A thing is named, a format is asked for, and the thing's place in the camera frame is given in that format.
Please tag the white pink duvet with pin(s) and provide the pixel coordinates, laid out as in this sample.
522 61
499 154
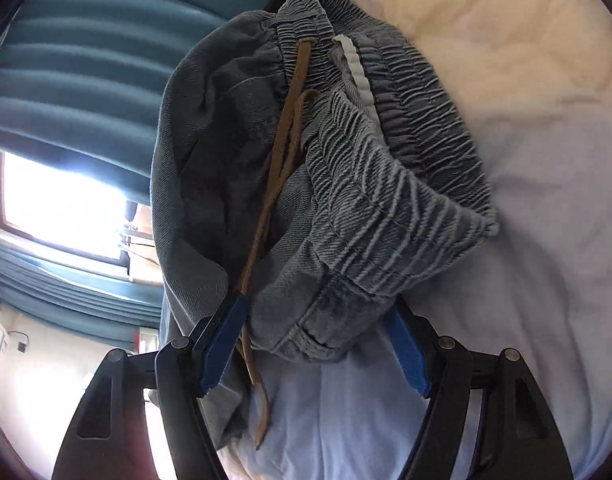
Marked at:
536 210

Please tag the teal curtain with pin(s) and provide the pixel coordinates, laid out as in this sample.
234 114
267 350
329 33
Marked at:
61 280
86 60

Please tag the black wall plug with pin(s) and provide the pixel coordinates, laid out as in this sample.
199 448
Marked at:
22 345

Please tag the blue denim pants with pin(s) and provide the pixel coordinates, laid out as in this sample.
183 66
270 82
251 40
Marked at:
336 185

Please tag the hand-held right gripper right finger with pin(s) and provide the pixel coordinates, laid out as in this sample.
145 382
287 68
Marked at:
408 350

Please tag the window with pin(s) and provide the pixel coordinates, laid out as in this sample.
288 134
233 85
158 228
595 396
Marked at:
61 200

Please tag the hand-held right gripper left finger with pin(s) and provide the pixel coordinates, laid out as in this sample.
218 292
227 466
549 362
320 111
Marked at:
225 345

